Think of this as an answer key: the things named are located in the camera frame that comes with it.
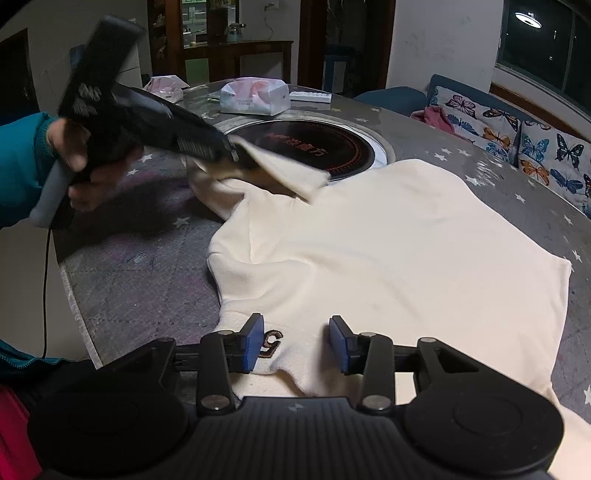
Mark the person's left hand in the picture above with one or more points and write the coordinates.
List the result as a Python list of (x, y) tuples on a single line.
[(68, 140)]

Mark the pink tissue pack far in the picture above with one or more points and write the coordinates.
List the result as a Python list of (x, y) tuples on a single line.
[(167, 87)]

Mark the pink cloth on sofa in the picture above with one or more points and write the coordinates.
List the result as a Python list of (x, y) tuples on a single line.
[(436, 117)]

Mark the white pink tissue pack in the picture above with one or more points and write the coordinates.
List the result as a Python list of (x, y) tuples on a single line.
[(255, 96)]

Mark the butterfly cushion left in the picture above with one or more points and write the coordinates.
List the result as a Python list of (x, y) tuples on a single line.
[(493, 130)]

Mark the dark window with frame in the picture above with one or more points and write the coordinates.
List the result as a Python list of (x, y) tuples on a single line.
[(548, 41)]

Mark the teal sleeve left forearm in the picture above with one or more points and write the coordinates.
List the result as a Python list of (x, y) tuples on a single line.
[(25, 161)]

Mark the blue corner sofa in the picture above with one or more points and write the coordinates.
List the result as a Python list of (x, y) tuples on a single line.
[(411, 102)]

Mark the round black induction cooktop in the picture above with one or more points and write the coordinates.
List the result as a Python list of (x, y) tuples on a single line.
[(341, 150)]

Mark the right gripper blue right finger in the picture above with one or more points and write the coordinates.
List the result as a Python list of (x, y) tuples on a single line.
[(369, 355)]

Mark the dark wooden side table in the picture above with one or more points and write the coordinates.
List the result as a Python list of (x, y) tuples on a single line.
[(224, 58)]

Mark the butterfly cushion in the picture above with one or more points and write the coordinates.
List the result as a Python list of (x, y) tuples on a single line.
[(493, 130), (558, 160)]

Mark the white remote control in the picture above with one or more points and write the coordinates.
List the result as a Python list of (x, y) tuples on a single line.
[(312, 97)]

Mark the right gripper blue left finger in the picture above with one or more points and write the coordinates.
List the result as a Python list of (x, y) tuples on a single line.
[(224, 352)]

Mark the cream white sweater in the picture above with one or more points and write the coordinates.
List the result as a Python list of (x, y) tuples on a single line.
[(407, 250)]

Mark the butterfly cushion right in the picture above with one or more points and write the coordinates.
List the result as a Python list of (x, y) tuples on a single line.
[(558, 160)]

